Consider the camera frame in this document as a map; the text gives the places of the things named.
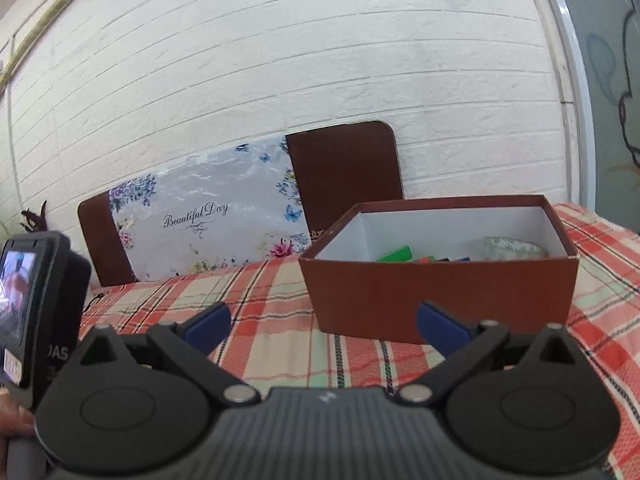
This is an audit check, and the person's left hand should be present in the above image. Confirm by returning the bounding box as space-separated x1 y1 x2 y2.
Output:
0 388 35 480

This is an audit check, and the dark red plant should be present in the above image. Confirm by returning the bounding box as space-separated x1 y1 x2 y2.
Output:
20 202 49 233

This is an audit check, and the red plaid bed sheet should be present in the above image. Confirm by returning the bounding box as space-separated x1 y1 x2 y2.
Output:
80 203 639 479

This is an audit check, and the brown cardboard box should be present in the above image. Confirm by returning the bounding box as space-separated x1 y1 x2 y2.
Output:
299 195 579 344

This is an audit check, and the pale patterned item in box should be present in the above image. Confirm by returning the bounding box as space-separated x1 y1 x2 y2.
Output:
484 236 547 261

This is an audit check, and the green object in box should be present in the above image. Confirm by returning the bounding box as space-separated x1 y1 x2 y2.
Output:
378 245 413 262

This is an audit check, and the floral plastic bedding bag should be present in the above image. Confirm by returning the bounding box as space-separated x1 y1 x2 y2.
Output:
108 136 311 281

